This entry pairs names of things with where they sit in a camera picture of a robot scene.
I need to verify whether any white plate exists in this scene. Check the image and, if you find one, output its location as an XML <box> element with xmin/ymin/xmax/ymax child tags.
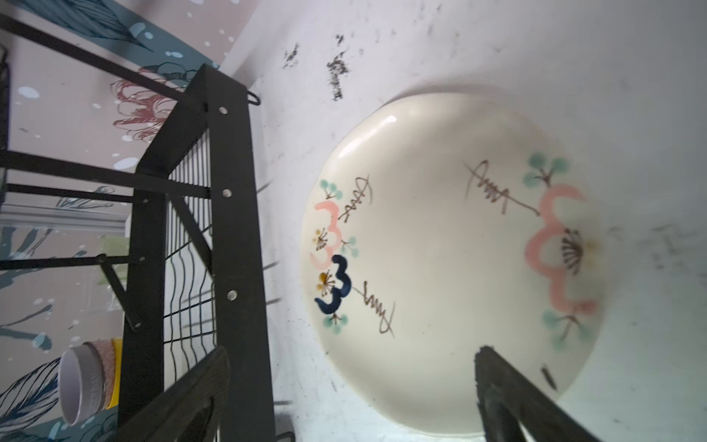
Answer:
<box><xmin>300</xmin><ymin>93</ymin><xmax>605</xmax><ymax>436</ymax></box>

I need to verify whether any yellow ceramic bowl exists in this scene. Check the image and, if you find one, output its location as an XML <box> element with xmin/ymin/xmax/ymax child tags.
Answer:
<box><xmin>108</xmin><ymin>338</ymin><xmax>123</xmax><ymax>409</ymax></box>

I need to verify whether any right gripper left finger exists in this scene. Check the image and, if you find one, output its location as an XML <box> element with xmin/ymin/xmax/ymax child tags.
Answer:
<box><xmin>115</xmin><ymin>346</ymin><xmax>230</xmax><ymax>442</ymax></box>

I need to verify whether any black two-tier dish rack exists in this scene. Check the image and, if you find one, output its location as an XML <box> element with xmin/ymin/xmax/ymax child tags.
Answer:
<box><xmin>1</xmin><ymin>16</ymin><xmax>275</xmax><ymax>441</ymax></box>

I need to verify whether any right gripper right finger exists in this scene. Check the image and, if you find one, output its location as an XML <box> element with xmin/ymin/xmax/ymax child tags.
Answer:
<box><xmin>474</xmin><ymin>346</ymin><xmax>598</xmax><ymax>442</ymax></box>

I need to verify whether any pink floral pattern bowl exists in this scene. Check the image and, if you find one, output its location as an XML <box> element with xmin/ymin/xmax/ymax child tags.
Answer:
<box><xmin>88</xmin><ymin>338</ymin><xmax>114</xmax><ymax>411</ymax></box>

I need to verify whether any lilac ceramic bowl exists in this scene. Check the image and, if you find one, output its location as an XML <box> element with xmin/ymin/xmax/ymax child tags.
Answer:
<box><xmin>58</xmin><ymin>344</ymin><xmax>105</xmax><ymax>427</ymax></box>

